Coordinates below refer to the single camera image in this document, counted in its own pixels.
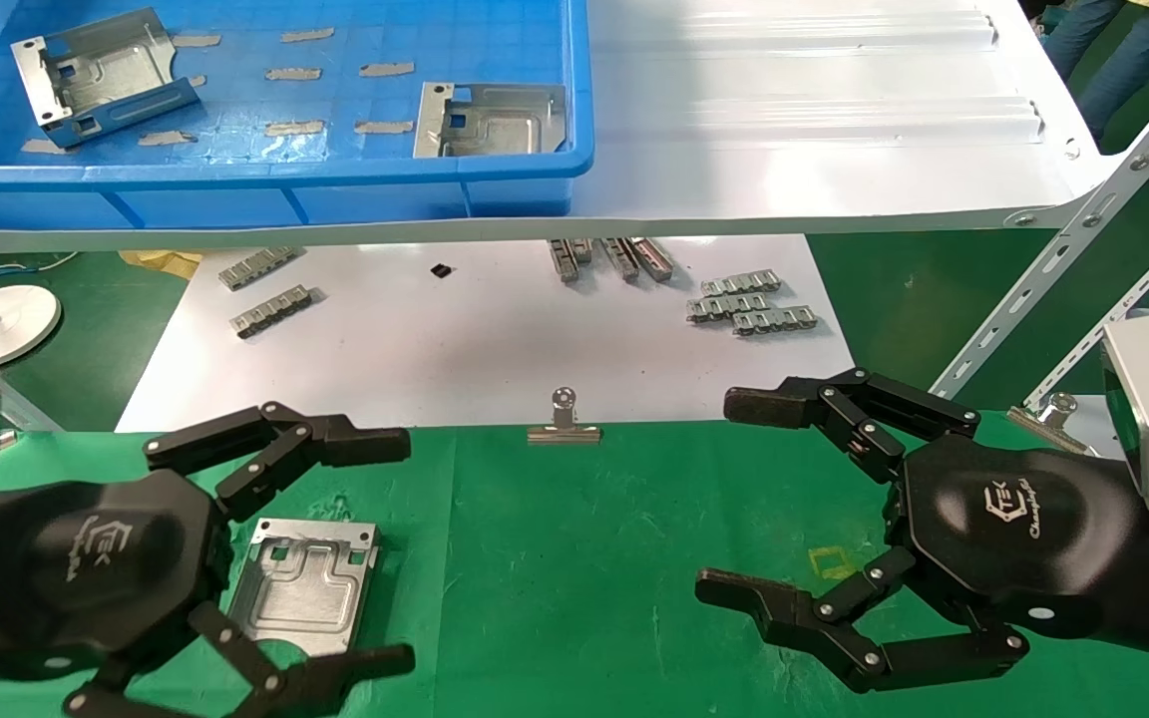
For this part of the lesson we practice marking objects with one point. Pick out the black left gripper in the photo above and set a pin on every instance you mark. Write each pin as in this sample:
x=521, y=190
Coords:
x=86, y=568

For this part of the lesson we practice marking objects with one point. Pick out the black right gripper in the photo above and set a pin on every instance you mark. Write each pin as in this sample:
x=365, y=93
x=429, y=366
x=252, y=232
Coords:
x=1033, y=538

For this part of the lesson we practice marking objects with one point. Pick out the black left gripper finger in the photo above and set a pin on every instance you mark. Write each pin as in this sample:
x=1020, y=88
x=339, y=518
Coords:
x=355, y=446

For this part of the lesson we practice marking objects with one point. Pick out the stamped sheet metal bracket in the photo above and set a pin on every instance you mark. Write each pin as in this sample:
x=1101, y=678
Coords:
x=495, y=130
x=106, y=70
x=305, y=588

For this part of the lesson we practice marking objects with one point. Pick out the ribbed grey metal strip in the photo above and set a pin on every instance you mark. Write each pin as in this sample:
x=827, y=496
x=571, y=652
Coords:
x=565, y=261
x=654, y=259
x=621, y=259
x=742, y=283
x=774, y=321
x=257, y=267
x=273, y=311
x=726, y=307
x=582, y=249

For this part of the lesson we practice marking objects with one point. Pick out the small black block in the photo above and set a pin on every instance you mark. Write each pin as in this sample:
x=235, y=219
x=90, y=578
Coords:
x=442, y=270

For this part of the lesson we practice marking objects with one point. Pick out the blue plastic bin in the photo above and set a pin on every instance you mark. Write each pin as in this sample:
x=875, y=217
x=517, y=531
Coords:
x=335, y=189

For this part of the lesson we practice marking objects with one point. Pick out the green table cloth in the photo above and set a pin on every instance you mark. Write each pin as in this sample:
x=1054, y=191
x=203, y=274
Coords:
x=584, y=578

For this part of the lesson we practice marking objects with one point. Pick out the yellow plastic bag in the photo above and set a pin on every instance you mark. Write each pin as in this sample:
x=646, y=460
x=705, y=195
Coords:
x=161, y=261

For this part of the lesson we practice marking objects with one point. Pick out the grey tape strip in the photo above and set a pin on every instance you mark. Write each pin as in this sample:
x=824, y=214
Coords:
x=307, y=35
x=195, y=41
x=168, y=138
x=386, y=69
x=293, y=74
x=294, y=128
x=44, y=147
x=384, y=127

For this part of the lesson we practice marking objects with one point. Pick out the white metal shelf board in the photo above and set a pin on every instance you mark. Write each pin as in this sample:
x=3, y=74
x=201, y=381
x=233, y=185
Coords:
x=784, y=150

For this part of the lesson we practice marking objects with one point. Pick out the person in yellow top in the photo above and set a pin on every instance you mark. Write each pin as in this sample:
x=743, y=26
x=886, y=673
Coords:
x=1133, y=60

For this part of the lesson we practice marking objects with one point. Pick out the perforated grey shelf post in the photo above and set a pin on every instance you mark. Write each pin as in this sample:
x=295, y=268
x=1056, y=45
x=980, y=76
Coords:
x=1053, y=261
x=31, y=411
x=1133, y=291

